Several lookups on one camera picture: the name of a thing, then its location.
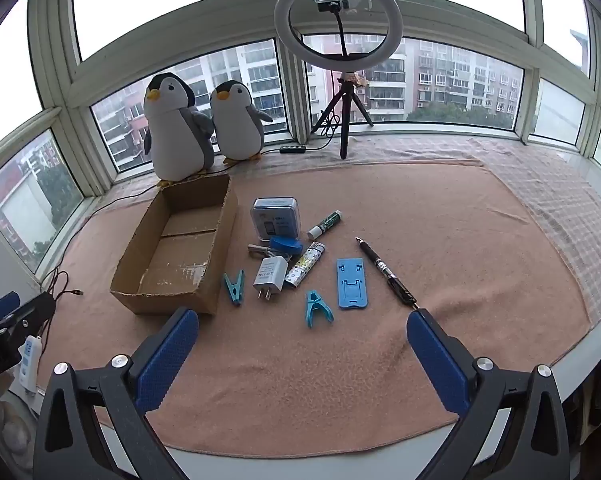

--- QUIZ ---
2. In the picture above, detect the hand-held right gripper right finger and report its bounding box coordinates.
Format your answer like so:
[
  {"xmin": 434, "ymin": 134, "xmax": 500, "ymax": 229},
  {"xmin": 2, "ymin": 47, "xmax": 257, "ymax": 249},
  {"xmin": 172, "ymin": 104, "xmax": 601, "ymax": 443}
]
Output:
[{"xmin": 407, "ymin": 309, "xmax": 571, "ymax": 480}]

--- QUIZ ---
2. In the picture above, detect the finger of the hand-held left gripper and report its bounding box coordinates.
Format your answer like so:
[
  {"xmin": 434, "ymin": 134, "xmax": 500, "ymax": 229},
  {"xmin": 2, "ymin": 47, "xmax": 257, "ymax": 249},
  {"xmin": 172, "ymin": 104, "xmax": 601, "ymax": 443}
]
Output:
[
  {"xmin": 0, "ymin": 291, "xmax": 21, "ymax": 333},
  {"xmin": 4, "ymin": 294, "xmax": 57, "ymax": 350}
]

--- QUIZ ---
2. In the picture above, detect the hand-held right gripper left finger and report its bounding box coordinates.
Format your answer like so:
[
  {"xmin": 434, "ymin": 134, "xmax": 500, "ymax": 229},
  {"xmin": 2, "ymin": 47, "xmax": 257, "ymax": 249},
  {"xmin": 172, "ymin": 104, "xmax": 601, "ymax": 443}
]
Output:
[{"xmin": 33, "ymin": 306, "xmax": 200, "ymax": 480}]

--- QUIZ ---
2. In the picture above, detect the blue plastic clip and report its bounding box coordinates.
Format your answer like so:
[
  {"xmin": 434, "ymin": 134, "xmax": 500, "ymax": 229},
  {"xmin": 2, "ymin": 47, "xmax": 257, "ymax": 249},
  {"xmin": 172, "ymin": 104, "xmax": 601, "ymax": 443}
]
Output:
[
  {"xmin": 305, "ymin": 289, "xmax": 335, "ymax": 328},
  {"xmin": 223, "ymin": 268, "xmax": 246, "ymax": 307}
]

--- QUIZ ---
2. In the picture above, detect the cardboard box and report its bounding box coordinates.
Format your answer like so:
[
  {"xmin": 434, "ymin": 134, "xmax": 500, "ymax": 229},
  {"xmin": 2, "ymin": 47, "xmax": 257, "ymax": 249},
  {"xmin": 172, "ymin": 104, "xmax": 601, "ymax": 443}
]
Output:
[{"xmin": 109, "ymin": 174, "xmax": 238, "ymax": 317}]

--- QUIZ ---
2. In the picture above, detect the black pen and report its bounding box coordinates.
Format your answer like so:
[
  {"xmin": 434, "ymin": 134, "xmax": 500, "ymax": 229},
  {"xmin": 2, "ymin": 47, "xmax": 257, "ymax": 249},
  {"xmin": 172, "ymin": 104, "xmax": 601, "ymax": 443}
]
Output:
[{"xmin": 355, "ymin": 236, "xmax": 418, "ymax": 308}]

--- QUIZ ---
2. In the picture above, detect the blue phone stand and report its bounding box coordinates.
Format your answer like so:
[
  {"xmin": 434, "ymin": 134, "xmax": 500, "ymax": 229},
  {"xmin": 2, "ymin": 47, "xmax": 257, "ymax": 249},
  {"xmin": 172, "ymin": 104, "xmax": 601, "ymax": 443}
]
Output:
[{"xmin": 337, "ymin": 257, "xmax": 367, "ymax": 309}]

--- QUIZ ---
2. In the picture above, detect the white power adapter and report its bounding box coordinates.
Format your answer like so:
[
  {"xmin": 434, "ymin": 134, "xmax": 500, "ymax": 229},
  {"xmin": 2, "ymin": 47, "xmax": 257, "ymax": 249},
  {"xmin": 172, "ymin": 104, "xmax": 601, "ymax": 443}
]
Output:
[{"xmin": 252, "ymin": 256, "xmax": 287, "ymax": 303}]

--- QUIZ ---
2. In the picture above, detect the patterned white lighter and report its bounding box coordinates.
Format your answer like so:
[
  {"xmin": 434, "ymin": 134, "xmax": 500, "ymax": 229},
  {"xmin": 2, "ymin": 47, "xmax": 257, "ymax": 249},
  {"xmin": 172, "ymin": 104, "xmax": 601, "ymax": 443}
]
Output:
[{"xmin": 284, "ymin": 241, "xmax": 326, "ymax": 291}]

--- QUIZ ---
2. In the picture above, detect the blue round cable winder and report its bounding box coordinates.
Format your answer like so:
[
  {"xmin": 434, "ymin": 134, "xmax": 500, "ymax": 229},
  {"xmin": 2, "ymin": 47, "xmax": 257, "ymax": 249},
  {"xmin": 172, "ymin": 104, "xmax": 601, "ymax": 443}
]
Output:
[{"xmin": 269, "ymin": 235, "xmax": 304, "ymax": 260}]

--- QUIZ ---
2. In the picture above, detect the green and white tube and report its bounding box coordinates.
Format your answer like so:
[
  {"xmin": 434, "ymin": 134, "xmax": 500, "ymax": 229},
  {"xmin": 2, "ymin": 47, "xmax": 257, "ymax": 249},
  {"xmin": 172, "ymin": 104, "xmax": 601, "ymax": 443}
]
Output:
[{"xmin": 307, "ymin": 210, "xmax": 344, "ymax": 241}]

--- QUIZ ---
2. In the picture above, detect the white and blue device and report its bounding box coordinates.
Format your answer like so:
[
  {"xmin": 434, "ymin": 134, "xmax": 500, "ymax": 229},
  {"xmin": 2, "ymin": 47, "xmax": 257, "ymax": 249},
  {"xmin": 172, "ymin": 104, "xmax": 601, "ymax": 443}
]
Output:
[{"xmin": 18, "ymin": 335, "xmax": 44, "ymax": 393}]

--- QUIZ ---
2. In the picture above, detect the silver tin box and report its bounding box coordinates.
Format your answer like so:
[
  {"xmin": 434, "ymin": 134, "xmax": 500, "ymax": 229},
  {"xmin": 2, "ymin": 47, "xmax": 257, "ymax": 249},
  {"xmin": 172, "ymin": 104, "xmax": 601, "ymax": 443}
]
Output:
[{"xmin": 250, "ymin": 196, "xmax": 302, "ymax": 241}]

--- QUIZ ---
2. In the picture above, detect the checkered cloth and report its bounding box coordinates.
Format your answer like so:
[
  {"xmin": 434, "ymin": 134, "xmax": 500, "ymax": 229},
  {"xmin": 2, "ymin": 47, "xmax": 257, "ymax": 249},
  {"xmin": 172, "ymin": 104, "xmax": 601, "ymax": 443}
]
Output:
[{"xmin": 105, "ymin": 135, "xmax": 601, "ymax": 336}]

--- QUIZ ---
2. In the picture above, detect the large penguin plush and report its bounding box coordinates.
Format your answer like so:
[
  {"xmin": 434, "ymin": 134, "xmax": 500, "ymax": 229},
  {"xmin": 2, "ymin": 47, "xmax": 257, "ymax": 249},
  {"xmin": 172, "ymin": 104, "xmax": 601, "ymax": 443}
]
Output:
[{"xmin": 143, "ymin": 72, "xmax": 216, "ymax": 188}]

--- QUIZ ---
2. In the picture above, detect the small penguin plush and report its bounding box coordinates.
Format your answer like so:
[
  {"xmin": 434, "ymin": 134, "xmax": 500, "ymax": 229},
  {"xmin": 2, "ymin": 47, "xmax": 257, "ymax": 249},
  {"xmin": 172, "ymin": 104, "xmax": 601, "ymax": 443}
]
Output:
[{"xmin": 209, "ymin": 80, "xmax": 274, "ymax": 164}]

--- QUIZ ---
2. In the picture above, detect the black webcam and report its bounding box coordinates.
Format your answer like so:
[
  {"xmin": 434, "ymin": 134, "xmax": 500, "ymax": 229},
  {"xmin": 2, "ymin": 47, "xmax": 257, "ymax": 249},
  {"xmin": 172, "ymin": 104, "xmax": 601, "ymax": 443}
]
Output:
[{"xmin": 313, "ymin": 0, "xmax": 352, "ymax": 15}]

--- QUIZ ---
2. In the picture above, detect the black USB cable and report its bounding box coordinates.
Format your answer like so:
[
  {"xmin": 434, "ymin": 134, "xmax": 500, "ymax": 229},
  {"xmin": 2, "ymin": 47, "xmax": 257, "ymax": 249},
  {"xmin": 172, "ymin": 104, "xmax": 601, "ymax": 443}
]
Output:
[{"xmin": 40, "ymin": 267, "xmax": 84, "ymax": 311}]

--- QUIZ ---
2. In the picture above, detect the white window frame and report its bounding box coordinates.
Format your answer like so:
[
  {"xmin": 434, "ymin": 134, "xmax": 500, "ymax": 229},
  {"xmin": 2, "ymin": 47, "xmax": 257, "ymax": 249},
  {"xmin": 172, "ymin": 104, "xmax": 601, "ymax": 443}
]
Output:
[{"xmin": 0, "ymin": 0, "xmax": 601, "ymax": 281}]

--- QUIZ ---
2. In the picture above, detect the white ring light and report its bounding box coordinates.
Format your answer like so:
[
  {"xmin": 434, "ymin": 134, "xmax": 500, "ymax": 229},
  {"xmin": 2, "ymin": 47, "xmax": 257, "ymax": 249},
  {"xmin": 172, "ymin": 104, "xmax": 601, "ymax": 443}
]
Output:
[{"xmin": 274, "ymin": 0, "xmax": 403, "ymax": 70}]

